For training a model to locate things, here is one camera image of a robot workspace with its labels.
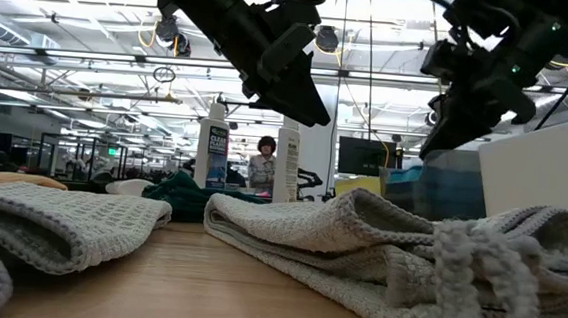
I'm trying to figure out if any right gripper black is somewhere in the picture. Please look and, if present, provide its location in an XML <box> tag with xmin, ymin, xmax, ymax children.
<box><xmin>413</xmin><ymin>17</ymin><xmax>555</xmax><ymax>169</ymax></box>

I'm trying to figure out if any yellow plastic bin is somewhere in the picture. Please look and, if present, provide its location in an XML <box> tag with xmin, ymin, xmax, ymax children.
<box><xmin>333</xmin><ymin>174</ymin><xmax>389</xmax><ymax>201</ymax></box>

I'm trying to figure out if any black monitor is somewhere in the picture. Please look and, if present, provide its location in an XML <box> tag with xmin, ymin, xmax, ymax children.
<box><xmin>336</xmin><ymin>136</ymin><xmax>400</xmax><ymax>179</ymax></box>

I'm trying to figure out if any orange cloth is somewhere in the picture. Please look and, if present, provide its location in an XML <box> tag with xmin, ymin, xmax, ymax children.
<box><xmin>0</xmin><ymin>169</ymin><xmax>69</xmax><ymax>194</ymax></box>

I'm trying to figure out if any dark green cloth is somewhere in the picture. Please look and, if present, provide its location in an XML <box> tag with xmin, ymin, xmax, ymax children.
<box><xmin>139</xmin><ymin>168</ymin><xmax>269</xmax><ymax>229</ymax></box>

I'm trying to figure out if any white plastic bin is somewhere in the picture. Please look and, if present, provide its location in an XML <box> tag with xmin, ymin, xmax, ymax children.
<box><xmin>473</xmin><ymin>103</ymin><xmax>568</xmax><ymax>235</ymax></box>

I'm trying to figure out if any dark smoky plastic bin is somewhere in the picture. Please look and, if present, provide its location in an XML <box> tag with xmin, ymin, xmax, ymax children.
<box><xmin>377</xmin><ymin>144</ymin><xmax>491</xmax><ymax>225</ymax></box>

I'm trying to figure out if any ceiling cable reel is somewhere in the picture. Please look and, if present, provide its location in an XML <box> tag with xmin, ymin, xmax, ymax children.
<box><xmin>314</xmin><ymin>24</ymin><xmax>342</xmax><ymax>55</ymax></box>
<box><xmin>153</xmin><ymin>14</ymin><xmax>195</xmax><ymax>58</ymax></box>

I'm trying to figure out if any black metal rack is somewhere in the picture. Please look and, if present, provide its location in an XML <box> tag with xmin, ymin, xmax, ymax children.
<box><xmin>36</xmin><ymin>132</ymin><xmax>130</xmax><ymax>185</ymax></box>

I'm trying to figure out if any grey waffle towel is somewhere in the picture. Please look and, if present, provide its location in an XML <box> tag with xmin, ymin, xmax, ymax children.
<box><xmin>0</xmin><ymin>180</ymin><xmax>174</xmax><ymax>318</ymax></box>
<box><xmin>196</xmin><ymin>177</ymin><xmax>568</xmax><ymax>318</ymax></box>

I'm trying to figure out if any person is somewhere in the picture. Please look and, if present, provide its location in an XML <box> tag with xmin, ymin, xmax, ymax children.
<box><xmin>245</xmin><ymin>134</ymin><xmax>280</xmax><ymax>197</ymax></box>

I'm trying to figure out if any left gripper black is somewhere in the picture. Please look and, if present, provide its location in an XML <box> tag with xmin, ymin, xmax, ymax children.
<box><xmin>216</xmin><ymin>0</ymin><xmax>340</xmax><ymax>129</ymax></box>

